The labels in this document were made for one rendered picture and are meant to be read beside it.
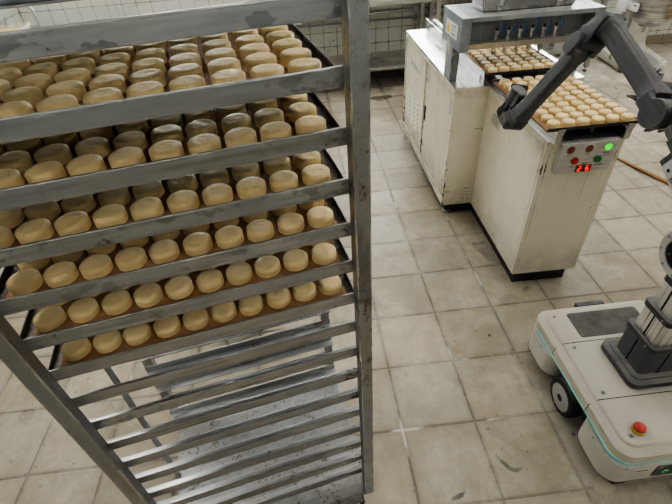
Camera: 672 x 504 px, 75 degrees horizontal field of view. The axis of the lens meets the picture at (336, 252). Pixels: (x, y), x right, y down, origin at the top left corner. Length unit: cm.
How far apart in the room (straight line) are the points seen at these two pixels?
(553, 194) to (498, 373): 85
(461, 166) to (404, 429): 160
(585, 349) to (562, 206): 68
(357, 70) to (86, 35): 33
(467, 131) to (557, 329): 125
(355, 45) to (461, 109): 204
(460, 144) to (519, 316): 104
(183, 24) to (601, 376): 176
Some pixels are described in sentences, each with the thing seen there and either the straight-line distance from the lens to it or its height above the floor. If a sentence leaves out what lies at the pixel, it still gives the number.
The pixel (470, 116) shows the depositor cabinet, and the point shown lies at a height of 68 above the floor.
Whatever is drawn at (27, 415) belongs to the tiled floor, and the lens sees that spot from 247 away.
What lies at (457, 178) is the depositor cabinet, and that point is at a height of 28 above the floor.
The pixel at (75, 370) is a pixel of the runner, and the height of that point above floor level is 105.
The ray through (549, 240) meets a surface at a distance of 241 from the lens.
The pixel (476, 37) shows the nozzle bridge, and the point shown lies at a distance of 262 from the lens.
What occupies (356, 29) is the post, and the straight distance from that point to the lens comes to 62.
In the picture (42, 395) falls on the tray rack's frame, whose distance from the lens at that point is 97.
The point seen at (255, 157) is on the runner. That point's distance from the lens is 68.
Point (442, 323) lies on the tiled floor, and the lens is 228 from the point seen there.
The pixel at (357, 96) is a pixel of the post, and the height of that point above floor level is 148.
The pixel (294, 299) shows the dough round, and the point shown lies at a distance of 93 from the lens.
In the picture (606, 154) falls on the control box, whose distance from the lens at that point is 220.
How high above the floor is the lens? 171
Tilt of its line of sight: 40 degrees down
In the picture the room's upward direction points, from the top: 4 degrees counter-clockwise
